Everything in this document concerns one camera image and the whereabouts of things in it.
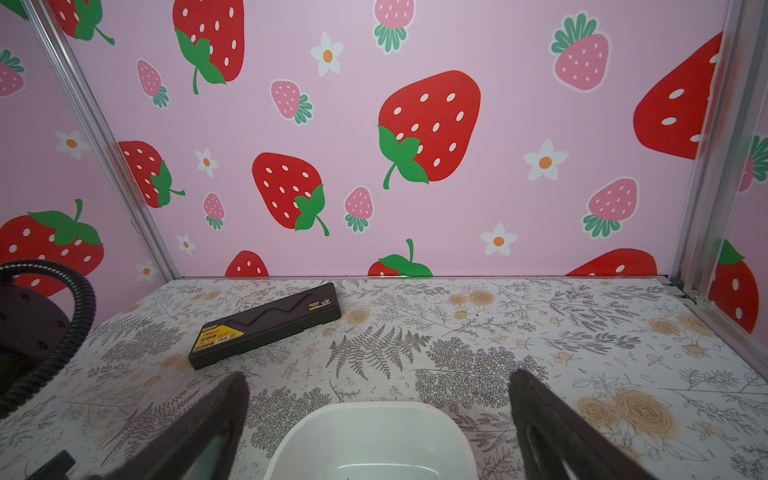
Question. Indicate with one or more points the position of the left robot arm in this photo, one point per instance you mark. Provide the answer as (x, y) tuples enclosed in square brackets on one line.
[(32, 326)]

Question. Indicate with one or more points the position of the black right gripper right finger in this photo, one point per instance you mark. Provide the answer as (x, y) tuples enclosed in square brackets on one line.
[(556, 443)]

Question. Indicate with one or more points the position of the white plastic tray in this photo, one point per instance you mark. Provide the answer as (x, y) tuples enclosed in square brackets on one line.
[(374, 440)]

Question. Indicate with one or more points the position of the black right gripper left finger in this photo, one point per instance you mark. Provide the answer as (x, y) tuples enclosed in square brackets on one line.
[(183, 437)]

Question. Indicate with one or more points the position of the black stapler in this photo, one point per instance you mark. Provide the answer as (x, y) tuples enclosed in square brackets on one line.
[(262, 325)]

